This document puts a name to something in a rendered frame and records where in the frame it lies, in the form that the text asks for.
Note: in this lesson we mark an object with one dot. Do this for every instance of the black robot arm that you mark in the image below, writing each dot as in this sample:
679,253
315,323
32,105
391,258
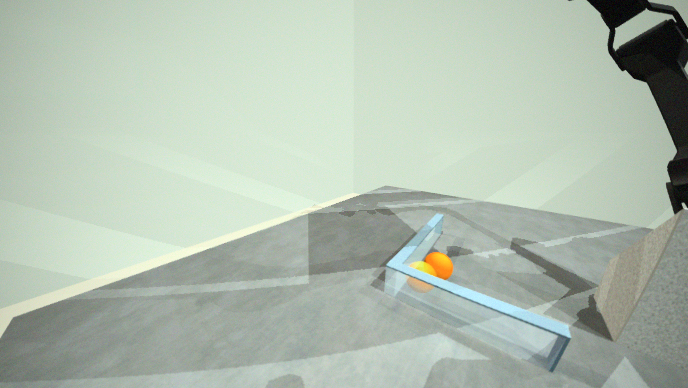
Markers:
657,57

